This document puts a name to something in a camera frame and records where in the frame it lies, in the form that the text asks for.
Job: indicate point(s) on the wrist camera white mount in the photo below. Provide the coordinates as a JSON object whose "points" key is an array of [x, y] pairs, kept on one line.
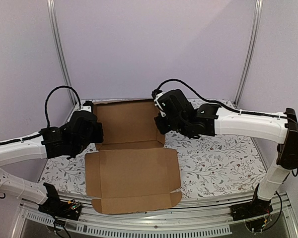
{"points": [[157, 96], [87, 106]]}

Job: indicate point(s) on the left aluminium frame post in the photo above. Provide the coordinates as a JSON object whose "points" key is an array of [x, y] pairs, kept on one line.
{"points": [[57, 41]]}

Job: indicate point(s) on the brown cardboard box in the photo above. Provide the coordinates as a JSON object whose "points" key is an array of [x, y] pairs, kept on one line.
{"points": [[131, 171]]}

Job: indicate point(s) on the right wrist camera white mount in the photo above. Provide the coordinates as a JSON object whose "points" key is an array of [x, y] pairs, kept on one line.
{"points": [[157, 96]]}

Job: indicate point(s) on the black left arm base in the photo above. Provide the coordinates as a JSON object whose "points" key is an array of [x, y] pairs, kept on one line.
{"points": [[55, 207]]}

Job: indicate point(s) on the aluminium frame post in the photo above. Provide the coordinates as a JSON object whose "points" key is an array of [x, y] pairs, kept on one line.
{"points": [[250, 51], [57, 41]]}

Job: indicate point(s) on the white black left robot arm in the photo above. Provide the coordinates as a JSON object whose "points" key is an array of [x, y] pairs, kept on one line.
{"points": [[69, 140]]}

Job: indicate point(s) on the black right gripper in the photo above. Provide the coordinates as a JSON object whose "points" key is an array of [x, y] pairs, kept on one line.
{"points": [[161, 121]]}

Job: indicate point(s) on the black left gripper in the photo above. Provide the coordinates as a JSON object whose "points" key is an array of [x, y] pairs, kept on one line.
{"points": [[99, 137]]}

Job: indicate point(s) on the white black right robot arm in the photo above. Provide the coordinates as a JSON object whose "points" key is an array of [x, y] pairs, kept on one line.
{"points": [[177, 114]]}

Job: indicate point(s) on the aluminium front rail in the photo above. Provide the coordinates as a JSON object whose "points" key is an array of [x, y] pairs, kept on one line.
{"points": [[191, 218]]}

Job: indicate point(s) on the right aluminium frame post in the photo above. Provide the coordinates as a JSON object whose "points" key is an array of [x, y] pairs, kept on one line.
{"points": [[250, 51]]}

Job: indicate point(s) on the floral patterned table mat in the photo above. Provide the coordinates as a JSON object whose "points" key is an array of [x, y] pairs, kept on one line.
{"points": [[210, 166]]}

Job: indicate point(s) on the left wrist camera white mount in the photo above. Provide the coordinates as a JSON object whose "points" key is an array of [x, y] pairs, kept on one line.
{"points": [[87, 106]]}

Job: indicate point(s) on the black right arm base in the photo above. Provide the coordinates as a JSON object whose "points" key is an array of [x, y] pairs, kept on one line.
{"points": [[256, 207]]}

